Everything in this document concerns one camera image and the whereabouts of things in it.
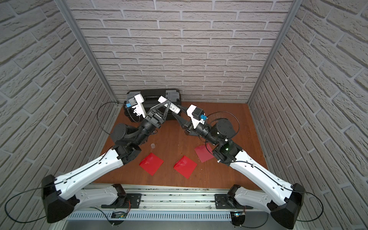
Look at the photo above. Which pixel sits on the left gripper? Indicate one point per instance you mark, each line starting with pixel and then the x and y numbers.
pixel 156 117

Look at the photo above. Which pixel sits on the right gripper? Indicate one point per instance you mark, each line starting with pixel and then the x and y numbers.
pixel 189 128

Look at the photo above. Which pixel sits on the white glue stick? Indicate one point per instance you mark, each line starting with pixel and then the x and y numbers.
pixel 167 103

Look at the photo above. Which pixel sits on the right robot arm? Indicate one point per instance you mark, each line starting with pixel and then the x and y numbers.
pixel 282 200

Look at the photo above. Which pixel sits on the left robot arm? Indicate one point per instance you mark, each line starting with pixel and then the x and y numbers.
pixel 65 194

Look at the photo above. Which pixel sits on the right dark red envelope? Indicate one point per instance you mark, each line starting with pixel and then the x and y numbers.
pixel 204 152

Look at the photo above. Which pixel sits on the middle red envelope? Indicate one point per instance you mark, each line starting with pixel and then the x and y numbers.
pixel 185 166

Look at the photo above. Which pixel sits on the left red envelope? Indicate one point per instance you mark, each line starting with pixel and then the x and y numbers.
pixel 151 164

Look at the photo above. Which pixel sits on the black plastic toolbox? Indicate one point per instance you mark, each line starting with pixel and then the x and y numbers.
pixel 151 97

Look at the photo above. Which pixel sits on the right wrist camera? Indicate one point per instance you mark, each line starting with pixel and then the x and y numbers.
pixel 197 115

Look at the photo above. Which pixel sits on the aluminium rail frame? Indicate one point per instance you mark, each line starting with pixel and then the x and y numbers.
pixel 175 199

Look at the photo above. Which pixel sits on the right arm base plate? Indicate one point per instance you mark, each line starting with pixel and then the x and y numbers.
pixel 224 201

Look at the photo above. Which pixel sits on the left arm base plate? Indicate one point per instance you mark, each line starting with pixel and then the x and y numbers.
pixel 129 200

